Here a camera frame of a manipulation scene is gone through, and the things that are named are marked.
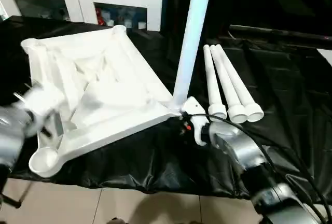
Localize white plastic table leg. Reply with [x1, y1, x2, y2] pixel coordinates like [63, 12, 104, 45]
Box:
[215, 44, 265, 122]
[210, 45, 248, 124]
[171, 0, 215, 113]
[203, 45, 228, 120]

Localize white plastic table top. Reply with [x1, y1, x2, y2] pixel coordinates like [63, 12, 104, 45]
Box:
[21, 25, 183, 178]

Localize black plastic mat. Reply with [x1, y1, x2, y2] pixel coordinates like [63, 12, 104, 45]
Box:
[0, 16, 332, 204]

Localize dark left robot foot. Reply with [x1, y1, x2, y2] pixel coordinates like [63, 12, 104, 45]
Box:
[96, 218, 128, 224]

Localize small bottles behind glass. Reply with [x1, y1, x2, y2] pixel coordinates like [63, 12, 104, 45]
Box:
[95, 6, 148, 30]

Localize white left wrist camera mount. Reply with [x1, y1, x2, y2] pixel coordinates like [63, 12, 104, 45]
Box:
[16, 86, 67, 137]

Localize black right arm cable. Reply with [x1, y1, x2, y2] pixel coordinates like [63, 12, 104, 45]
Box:
[195, 114, 332, 219]

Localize dark metal rail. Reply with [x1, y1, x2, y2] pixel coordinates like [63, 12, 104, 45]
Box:
[228, 24, 332, 41]

